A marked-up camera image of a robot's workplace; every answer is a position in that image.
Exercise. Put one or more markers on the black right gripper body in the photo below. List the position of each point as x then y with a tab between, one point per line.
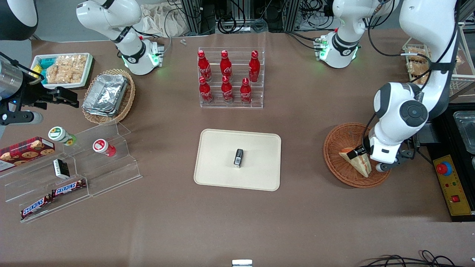
32	95

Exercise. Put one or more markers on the triangular packaged sandwich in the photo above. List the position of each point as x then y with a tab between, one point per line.
358	164

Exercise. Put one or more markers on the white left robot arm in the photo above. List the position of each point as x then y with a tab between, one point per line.
426	22

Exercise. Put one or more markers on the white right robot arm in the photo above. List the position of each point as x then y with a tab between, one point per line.
131	52

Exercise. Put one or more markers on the round brown wicker basket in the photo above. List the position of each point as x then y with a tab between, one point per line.
341	137

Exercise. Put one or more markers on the white rectangular snack tray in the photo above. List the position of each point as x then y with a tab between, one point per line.
89	68

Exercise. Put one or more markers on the oval tan wicker basket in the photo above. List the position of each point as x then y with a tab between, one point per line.
128	100

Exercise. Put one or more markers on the beige plastic tray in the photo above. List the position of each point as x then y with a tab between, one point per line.
219	159

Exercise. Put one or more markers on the clear bag rice crackers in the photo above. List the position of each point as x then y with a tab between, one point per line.
76	66
55	74

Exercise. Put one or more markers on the yellow snack packet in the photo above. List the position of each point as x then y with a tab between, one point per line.
36	70

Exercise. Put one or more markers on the green lid snack cup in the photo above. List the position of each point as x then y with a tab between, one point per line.
59	134

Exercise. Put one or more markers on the teal snack packet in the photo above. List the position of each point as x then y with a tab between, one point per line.
46	63

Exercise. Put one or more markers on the stacked aluminium foil containers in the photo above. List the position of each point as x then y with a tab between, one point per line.
105	94

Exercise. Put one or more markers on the dark grey metal box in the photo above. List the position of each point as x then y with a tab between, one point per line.
430	135

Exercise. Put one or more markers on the red lid snack cup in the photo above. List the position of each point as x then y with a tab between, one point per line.
102	146

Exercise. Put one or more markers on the red cookie box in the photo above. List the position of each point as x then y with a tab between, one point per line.
26	152

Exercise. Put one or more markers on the red emergency stop button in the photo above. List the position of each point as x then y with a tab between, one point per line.
444	168

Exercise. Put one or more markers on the black appliance base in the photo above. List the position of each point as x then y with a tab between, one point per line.
445	122

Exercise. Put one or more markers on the yellow control box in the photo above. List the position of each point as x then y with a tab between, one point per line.
454	185

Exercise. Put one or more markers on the clear bag fried snacks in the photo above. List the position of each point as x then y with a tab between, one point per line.
417	68
421	79
415	53

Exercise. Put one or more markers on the clear acrylic stepped stand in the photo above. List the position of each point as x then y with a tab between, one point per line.
22	185
107	174

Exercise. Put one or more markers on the steel pan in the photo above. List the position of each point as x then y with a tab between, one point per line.
465	129

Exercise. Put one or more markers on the snickers chocolate bar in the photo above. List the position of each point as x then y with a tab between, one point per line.
35	207
68	188

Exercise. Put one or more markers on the clear acrylic bottle rack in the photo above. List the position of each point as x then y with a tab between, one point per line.
259	100

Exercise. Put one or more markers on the white cloth bag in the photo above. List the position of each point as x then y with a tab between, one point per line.
163	20

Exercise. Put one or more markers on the small black box white label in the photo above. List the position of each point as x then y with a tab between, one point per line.
238	157

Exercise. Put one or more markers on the red cola bottle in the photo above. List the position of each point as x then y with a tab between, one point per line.
205	92
254	66
226	91
225	66
245	92
203	66

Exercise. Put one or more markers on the small white device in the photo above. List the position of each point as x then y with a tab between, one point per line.
242	263

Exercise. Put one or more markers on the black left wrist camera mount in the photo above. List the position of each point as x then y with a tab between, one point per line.
404	155

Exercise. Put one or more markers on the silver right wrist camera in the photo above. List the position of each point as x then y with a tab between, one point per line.
26	118

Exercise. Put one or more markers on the aluminium frame post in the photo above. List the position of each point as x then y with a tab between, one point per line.
295	13
191	15

